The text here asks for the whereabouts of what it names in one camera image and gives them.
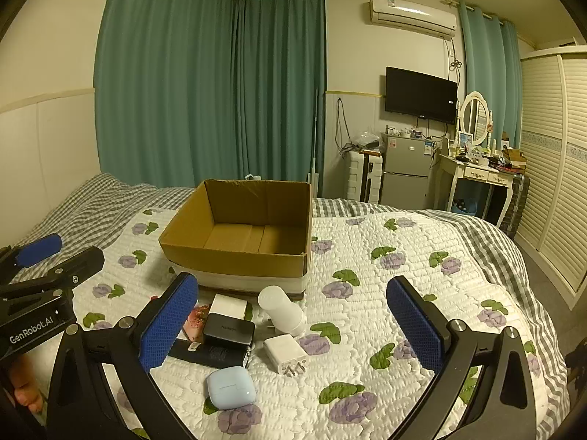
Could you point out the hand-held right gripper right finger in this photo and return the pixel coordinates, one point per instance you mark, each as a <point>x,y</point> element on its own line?
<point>415,330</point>

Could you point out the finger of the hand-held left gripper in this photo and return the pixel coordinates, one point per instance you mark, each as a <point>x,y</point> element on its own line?
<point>78,261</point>
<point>39,247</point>

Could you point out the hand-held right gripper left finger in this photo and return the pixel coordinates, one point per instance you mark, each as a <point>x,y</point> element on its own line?
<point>169,325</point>

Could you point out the pink packet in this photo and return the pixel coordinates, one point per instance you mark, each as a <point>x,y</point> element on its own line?
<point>196,321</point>

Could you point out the black remote control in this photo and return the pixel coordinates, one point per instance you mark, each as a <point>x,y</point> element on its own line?
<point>215,356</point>

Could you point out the small white box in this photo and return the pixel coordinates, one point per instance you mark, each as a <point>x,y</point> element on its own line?
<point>229,305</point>

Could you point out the light blue earbuds case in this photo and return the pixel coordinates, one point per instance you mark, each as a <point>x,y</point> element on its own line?
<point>229,387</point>

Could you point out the white plug charger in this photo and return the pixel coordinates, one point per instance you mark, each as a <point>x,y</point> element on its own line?
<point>282,350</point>

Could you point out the person's left hand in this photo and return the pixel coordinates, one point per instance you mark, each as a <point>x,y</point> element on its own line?
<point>27,389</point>

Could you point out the white floral quilt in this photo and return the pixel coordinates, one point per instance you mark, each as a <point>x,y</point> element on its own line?
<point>367,284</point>

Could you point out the blue plastic basket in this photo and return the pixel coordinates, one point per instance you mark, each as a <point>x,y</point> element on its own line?
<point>464,206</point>

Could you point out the white suitcase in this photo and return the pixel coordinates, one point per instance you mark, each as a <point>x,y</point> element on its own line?
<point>362,176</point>

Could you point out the black suitcase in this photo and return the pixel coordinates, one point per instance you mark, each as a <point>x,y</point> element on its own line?
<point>518,201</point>

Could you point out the grey small fridge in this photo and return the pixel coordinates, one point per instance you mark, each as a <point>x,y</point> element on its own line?
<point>406,165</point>

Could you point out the white dressing table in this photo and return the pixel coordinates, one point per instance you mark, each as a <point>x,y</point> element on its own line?
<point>477,173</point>

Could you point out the clear water jug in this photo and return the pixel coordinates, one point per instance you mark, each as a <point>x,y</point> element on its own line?
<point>252,177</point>

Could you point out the white flat mop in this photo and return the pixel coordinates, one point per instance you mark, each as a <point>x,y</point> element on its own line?
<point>314,165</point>

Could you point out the clear plastic bag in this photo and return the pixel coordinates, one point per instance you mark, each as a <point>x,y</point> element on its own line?
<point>367,140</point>

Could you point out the small brown cardboard box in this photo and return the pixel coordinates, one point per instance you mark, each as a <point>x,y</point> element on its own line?
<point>513,156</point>

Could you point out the wide green curtain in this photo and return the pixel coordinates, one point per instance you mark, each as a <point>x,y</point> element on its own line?
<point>183,78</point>

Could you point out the white oval mirror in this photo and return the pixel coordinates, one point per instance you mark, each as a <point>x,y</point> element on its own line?
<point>474,117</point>

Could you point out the white louvred wardrobe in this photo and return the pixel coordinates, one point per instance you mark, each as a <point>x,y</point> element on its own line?
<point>555,146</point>

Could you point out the narrow green curtain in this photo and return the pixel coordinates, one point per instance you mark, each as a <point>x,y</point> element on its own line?
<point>279,91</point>

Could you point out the light blue curtain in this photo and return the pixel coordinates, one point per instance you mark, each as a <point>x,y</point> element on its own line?
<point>481,55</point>

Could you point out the white air conditioner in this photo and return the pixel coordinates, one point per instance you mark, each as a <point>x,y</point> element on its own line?
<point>412,16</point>

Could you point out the small photo frame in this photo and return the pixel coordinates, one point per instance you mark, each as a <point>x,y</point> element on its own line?
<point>465,140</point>

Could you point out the black wall television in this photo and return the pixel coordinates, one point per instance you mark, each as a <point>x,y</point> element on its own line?
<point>419,94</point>

